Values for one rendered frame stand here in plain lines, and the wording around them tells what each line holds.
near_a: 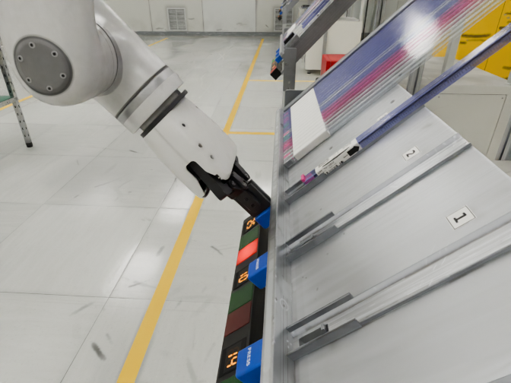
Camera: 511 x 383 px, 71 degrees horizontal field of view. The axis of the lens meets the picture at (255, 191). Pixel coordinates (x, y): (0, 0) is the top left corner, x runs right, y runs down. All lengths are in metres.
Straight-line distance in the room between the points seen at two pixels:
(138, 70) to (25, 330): 1.15
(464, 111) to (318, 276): 1.51
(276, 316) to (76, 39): 0.27
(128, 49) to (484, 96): 1.56
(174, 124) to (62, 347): 1.04
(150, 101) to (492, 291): 0.33
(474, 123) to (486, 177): 1.51
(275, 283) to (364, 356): 0.10
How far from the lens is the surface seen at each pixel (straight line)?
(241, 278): 0.44
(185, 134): 0.40
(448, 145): 0.36
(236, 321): 0.40
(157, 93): 0.40
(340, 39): 4.87
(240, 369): 0.31
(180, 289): 1.39
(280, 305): 0.31
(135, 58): 0.41
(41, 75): 0.35
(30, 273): 1.67
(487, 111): 1.82
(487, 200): 0.29
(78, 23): 0.34
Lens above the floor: 0.96
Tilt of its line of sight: 29 degrees down
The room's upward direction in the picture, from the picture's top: straight up
